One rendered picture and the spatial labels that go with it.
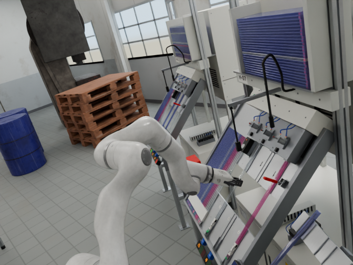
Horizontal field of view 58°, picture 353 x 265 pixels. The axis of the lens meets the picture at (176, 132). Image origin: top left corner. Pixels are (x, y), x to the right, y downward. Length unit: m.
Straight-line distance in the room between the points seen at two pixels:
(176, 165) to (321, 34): 0.71
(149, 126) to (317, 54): 0.62
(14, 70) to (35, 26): 4.08
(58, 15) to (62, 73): 1.18
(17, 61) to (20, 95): 1.04
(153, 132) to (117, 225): 0.35
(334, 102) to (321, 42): 0.21
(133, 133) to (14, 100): 9.79
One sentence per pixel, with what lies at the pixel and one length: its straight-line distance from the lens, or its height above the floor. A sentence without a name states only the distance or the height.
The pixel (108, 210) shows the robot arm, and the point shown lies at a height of 1.25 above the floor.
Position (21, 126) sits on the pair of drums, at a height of 0.73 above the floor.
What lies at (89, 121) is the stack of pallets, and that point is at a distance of 5.41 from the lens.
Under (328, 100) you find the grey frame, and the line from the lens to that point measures 1.23.
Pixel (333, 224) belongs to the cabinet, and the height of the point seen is 0.62.
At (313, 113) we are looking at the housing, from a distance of 1.27.
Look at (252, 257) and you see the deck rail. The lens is 1.39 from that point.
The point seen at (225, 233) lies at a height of 0.79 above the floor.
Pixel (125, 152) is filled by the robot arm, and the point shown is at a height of 1.39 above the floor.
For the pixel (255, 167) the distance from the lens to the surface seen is 1.52.
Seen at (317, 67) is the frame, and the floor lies 1.47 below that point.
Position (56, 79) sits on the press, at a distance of 7.29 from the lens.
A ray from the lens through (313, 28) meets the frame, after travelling 1.17.
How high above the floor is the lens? 1.75
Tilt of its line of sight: 20 degrees down
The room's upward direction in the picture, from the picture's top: 15 degrees counter-clockwise
